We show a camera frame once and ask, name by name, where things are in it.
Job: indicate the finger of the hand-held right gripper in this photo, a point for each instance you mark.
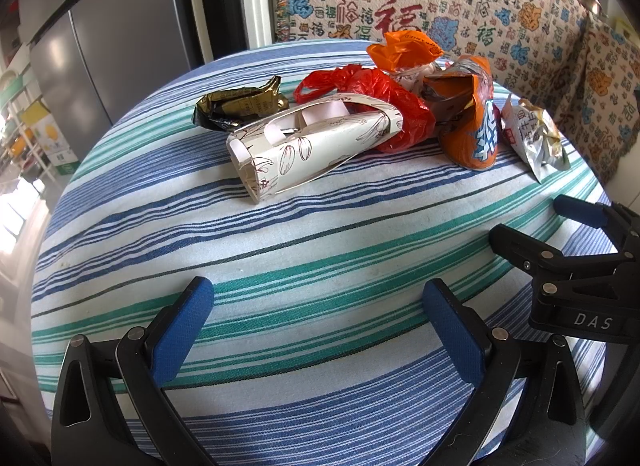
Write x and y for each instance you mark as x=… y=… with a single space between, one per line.
x=580 y=208
x=520 y=248

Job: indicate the red plastic bag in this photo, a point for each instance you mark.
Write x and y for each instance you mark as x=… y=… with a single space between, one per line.
x=395 y=105

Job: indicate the yellow green cardboard box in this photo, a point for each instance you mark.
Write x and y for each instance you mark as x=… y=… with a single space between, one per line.
x=47 y=138

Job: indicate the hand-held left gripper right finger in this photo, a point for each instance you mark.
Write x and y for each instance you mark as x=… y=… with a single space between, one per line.
x=452 y=341

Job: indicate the black gold wrapper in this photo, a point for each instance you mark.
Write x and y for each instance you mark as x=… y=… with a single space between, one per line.
x=235 y=105

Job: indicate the white silver snack packet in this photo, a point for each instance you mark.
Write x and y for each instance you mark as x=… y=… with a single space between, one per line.
x=535 y=140

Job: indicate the orange plastic bag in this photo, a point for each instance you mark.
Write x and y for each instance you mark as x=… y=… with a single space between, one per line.
x=405 y=48

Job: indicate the green shelf rack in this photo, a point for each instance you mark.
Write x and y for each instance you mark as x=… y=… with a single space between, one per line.
x=14 y=85

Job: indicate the white flower print paper box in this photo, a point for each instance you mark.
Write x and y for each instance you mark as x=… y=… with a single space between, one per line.
x=310 y=150

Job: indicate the orange snack packet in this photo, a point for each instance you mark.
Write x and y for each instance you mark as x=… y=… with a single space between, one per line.
x=475 y=130

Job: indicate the striped tablecloth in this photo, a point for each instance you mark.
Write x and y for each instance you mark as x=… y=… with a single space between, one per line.
x=300 y=256

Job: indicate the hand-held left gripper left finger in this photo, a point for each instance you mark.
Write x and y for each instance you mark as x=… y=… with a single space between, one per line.
x=185 y=326

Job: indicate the grey refrigerator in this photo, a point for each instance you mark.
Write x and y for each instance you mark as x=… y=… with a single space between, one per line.
x=125 y=45

